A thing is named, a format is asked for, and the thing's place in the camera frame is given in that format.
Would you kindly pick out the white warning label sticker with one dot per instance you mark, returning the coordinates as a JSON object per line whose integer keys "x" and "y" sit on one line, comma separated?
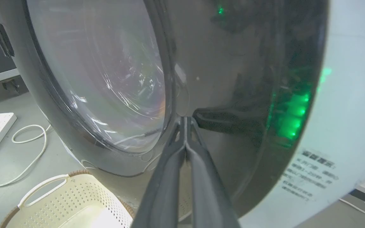
{"x": 310, "y": 177}

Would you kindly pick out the white washing machine body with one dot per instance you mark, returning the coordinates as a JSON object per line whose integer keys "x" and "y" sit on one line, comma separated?
{"x": 347, "y": 110}

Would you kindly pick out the round washing machine door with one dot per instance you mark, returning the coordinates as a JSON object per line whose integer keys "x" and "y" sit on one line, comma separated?
{"x": 214, "y": 72}

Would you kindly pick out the cream perforated laundry basket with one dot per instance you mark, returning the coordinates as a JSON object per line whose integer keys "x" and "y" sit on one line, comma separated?
{"x": 71, "y": 202}

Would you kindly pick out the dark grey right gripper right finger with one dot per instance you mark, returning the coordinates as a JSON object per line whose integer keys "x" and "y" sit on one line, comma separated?
{"x": 208, "y": 190}

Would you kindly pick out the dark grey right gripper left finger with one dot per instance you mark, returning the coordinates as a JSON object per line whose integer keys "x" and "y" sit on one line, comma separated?
{"x": 163, "y": 186}

